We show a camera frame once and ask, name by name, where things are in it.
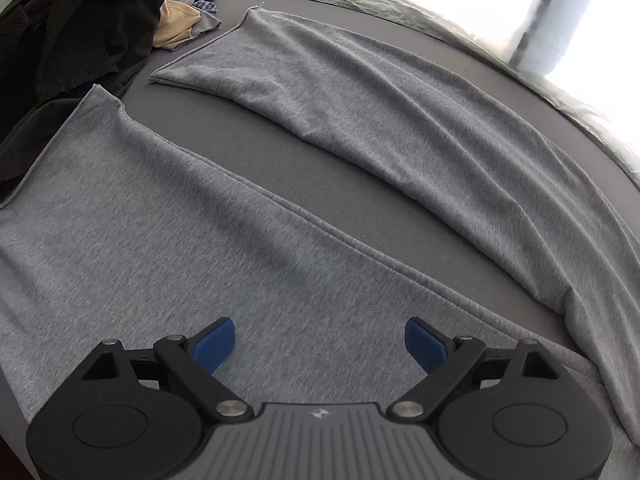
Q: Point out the blue plaid cloth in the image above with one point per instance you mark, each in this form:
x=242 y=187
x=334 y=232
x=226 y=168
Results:
x=207 y=15

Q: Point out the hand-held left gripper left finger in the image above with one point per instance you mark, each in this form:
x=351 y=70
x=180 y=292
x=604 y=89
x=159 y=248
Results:
x=215 y=342

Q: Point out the grey pants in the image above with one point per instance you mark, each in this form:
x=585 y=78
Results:
x=350 y=85

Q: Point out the pile of dark clothes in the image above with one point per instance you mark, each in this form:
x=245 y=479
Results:
x=75 y=35

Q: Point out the beige garment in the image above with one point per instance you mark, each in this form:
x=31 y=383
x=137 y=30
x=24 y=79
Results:
x=175 y=22

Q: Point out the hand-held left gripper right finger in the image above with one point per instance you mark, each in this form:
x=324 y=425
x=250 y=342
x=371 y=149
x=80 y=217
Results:
x=425 y=342

